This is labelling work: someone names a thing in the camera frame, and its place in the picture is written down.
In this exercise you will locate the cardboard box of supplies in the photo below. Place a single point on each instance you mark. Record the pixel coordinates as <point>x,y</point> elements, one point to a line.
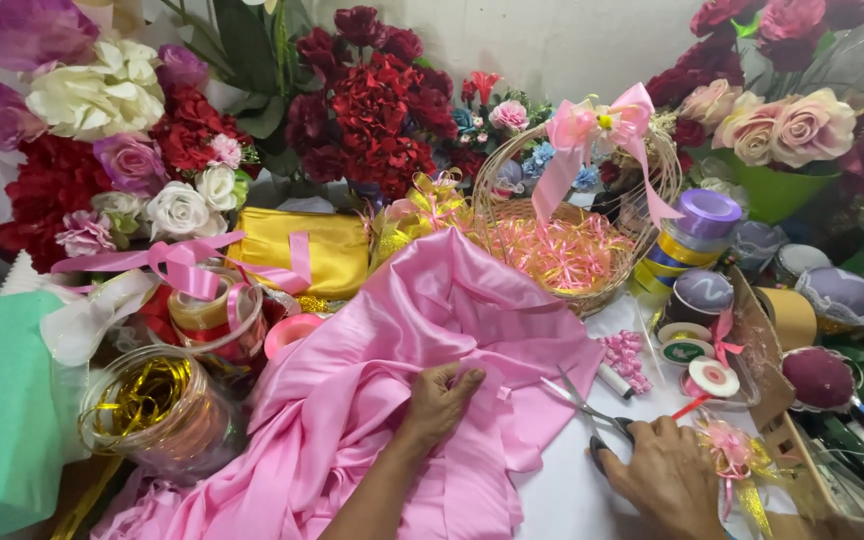
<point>769,375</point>

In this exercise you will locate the red stick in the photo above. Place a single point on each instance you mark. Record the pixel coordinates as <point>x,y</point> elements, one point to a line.
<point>691,407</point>

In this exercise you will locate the small mixed flower arrangement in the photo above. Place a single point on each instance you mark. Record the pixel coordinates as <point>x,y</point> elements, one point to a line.
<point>507,116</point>

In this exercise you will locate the pink satin fabric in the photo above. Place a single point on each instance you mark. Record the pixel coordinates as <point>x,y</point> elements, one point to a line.
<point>402,315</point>

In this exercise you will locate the dark red carnation bouquet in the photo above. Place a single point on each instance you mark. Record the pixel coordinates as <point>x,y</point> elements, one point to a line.
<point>372,112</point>

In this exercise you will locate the small red ribbon reel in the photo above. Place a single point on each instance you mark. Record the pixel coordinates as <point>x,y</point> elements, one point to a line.
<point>713,377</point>

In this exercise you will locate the person's right hand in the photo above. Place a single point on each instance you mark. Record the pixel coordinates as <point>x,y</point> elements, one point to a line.
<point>668,480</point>

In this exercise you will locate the purple ribbon spool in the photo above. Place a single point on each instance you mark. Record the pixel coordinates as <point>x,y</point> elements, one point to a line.
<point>706,214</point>

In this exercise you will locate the pink satin bow with flower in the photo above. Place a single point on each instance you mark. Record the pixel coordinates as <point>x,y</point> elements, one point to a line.
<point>574,131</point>

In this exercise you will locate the clear jar of ribbon rolls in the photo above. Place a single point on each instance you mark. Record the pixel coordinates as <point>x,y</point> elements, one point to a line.
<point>211,319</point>

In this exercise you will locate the pink and red rose bouquet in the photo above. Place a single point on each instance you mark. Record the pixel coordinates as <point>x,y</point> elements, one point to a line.
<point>777,127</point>

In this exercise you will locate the folded yellow satin fabric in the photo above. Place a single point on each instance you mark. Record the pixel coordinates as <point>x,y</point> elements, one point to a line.
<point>289,247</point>

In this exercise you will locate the small green ribbon reel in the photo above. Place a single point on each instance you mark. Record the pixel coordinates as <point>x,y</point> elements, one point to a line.
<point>687,351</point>

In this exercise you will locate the gold ribbon strip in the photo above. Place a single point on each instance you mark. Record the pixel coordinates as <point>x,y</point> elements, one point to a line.
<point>83,499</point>

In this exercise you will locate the small yellow ribbon reel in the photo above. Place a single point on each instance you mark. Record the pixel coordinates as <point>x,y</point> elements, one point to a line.
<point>683,331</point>

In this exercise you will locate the brown tape roll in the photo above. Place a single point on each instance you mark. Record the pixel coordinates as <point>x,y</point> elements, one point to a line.
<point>788,319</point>

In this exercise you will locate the pink and gold ribbon ornament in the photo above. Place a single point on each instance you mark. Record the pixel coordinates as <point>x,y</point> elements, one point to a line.
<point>732,454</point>

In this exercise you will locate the maroon heart box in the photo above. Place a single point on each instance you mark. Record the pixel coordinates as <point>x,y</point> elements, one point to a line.
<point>818,379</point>

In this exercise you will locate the yellow and blue ribbon spools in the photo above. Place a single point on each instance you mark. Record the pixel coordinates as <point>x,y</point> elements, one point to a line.
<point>676,259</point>

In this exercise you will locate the green flower pot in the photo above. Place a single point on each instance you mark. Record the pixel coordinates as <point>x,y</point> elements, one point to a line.
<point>777,191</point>

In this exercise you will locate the wicker basket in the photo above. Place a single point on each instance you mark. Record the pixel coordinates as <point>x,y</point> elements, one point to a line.
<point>507,217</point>

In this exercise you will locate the small white tube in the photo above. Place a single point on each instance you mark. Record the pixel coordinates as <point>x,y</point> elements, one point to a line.
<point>616,380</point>

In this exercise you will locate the white sheer ribbon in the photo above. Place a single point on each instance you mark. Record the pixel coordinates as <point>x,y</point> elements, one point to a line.
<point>94,315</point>

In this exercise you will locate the pink ribbon spool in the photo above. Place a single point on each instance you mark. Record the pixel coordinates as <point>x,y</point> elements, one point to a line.
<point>289,330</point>

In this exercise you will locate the gold and pink ribbon bow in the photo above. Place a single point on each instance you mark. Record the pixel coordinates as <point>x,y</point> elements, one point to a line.
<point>424,210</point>

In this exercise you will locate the mixed artificial flower bouquet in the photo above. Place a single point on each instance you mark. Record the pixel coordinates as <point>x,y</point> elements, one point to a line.
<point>102,135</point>

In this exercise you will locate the short pink ribbon piece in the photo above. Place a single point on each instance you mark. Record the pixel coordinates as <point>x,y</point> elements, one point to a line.
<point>723,337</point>

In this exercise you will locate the long pink ribbon bow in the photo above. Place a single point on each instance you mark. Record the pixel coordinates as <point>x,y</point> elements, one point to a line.
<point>177,262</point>

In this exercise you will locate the pink shredded ribbon filling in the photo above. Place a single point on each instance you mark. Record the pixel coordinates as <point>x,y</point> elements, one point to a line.
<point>559,255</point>

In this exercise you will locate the person's left hand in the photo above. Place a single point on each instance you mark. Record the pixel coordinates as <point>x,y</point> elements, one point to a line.
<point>436,409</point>

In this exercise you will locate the pink curly ribbon bow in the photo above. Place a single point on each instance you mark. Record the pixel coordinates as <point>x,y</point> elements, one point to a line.
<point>625,360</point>

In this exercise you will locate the clear jar of gold ribbon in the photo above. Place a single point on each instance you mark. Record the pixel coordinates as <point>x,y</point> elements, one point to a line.
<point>154,412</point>

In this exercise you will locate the green floral foam block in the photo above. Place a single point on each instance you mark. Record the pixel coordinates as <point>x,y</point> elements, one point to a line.
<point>4,405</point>

